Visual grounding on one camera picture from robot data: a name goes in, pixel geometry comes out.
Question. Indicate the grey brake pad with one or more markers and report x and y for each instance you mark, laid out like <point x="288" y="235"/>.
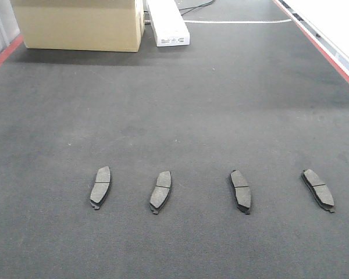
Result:
<point x="242" y="192"/>
<point x="319" y="190"/>
<point x="161" y="191"/>
<point x="101" y="187"/>

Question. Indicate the long white box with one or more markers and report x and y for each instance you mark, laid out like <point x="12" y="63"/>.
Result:
<point x="167" y="24"/>

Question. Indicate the cardboard box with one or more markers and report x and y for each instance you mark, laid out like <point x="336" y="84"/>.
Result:
<point x="115" y="26"/>

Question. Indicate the white cable strip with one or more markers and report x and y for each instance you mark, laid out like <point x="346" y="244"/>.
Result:
<point x="238" y="22"/>

